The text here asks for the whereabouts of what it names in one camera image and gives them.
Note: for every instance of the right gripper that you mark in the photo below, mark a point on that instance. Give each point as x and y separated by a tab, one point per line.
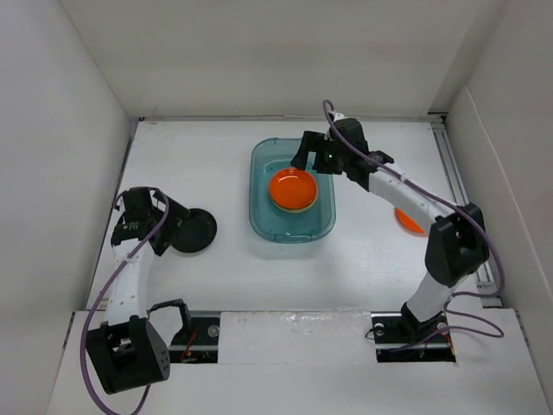
312	141

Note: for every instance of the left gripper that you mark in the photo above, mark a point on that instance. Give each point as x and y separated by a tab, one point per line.
176	214

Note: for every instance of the orange plate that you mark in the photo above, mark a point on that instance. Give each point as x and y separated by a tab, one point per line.
293	188
407	224

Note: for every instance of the green plate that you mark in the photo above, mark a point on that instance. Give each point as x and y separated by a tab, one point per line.
293	210

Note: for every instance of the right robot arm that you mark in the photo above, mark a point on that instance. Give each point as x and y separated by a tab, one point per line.
455	247

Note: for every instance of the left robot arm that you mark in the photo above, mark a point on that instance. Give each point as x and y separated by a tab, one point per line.
126	351

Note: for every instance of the teal transparent plastic bin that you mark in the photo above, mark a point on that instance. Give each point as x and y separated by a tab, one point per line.
269	221

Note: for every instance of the black plate front left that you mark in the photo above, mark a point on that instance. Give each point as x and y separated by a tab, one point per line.
196	233

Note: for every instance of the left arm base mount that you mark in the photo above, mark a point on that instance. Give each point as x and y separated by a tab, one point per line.
200	345

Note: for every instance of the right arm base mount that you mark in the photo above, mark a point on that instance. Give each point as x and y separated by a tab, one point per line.
396	342

